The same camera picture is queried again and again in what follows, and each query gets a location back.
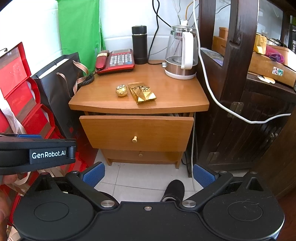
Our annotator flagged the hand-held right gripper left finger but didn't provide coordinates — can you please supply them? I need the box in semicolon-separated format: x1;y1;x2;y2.
30;162;119;211

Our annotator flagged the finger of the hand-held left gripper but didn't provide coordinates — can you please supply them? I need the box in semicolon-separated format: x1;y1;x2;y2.
0;133;42;139

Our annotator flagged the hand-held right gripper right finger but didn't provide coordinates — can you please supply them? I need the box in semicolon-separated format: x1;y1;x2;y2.
179;164;265;212

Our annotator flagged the deep wooden drawer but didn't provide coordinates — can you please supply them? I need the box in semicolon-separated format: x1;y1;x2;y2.
79;111;194;152

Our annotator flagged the gold foil ball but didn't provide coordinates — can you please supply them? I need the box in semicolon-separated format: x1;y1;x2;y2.
116;85;128;98

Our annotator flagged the gold tea packet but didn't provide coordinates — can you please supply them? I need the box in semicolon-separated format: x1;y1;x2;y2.
128;82;157;105

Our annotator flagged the shallow wooden drawer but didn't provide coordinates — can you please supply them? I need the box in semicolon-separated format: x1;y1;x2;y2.
100;149;182;163

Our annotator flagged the person's left hand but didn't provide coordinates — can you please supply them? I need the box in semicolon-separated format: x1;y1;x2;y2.
0;174;18;224

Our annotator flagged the white ribbon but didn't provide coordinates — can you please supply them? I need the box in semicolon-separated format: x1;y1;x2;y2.
0;98;25;135

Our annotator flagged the person's black shoe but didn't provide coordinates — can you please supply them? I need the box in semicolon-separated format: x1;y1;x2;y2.
161;179;185;202

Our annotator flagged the black paper gift bag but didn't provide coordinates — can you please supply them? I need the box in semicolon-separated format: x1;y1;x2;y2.
32;52;89;139

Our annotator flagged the dark wooden cabinet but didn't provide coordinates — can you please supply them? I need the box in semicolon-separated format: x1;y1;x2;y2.
196;0;296;200

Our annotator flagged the wooden nightstand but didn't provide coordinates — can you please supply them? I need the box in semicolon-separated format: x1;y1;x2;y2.
69;60;210;169

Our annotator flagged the glass electric kettle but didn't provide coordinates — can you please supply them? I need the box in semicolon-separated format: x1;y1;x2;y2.
162;25;197;80

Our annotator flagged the red telephone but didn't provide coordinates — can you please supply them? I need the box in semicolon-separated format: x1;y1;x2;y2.
95;48;135;76

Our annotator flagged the blue patterned tray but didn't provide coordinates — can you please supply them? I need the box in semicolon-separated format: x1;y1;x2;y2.
201;47;225;66

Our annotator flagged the large light wooden box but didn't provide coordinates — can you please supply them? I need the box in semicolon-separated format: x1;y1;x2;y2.
248;45;296;87

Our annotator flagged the small light wooden box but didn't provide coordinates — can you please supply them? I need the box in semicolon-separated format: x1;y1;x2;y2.
212;27;229;55

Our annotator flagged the black thermos bottle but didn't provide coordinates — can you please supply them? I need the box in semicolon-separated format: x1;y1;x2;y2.
132;25;148;65

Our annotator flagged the purple cloth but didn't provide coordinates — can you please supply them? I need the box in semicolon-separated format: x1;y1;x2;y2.
265;45;284;63

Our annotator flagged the gold foil pouch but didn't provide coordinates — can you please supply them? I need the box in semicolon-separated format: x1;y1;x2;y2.
254;34;267;55

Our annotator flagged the black coiled phone cord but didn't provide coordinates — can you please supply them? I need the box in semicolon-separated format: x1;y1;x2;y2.
77;72;95;88

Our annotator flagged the thick white cable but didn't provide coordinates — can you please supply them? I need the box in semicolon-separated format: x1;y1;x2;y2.
193;0;292;124

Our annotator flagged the black cable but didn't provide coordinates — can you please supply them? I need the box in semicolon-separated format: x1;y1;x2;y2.
147;0;173;61

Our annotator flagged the yellow cable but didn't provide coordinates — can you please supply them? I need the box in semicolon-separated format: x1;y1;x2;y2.
185;0;194;21

